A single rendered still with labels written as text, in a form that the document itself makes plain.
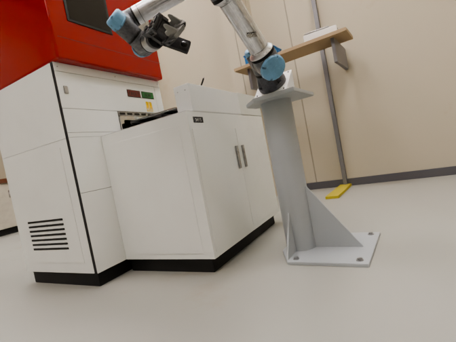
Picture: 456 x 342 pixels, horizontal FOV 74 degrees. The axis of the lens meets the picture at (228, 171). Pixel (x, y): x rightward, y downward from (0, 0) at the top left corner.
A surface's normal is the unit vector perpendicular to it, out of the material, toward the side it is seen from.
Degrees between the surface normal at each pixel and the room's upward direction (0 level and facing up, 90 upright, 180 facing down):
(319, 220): 90
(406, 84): 90
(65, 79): 90
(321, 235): 90
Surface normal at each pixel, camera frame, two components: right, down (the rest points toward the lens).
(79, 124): 0.86, -0.15
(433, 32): -0.53, 0.14
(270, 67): 0.32, 0.61
